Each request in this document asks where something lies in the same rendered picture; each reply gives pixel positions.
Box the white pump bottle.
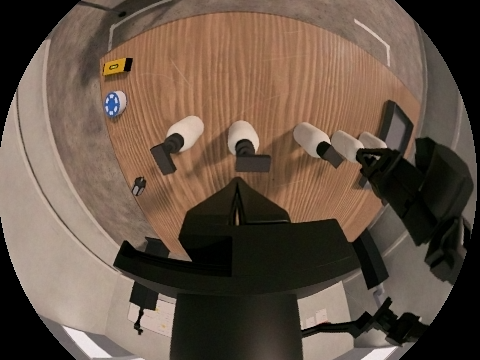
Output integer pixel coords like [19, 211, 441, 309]
[150, 116, 204, 176]
[228, 121, 271, 173]
[331, 130, 377, 167]
[293, 122, 344, 169]
[359, 132, 387, 160]

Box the yellow spirit level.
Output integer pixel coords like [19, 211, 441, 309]
[102, 58, 133, 76]

